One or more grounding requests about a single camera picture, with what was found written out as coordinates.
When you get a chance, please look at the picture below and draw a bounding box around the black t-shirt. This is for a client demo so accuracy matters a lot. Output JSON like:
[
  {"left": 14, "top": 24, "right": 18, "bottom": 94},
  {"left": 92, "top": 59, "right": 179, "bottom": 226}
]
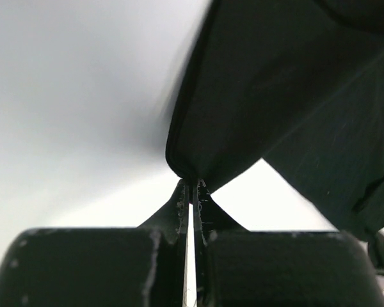
[{"left": 164, "top": 0, "right": 384, "bottom": 279}]

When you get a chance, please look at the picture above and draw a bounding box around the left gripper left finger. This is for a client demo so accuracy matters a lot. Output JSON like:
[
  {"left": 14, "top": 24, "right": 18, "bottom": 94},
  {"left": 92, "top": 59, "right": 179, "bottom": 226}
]
[{"left": 0, "top": 181, "right": 189, "bottom": 307}]

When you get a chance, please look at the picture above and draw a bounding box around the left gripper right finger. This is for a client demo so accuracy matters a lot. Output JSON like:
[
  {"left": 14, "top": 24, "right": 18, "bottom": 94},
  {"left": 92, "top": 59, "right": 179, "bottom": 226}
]
[{"left": 192, "top": 180, "right": 384, "bottom": 306}]

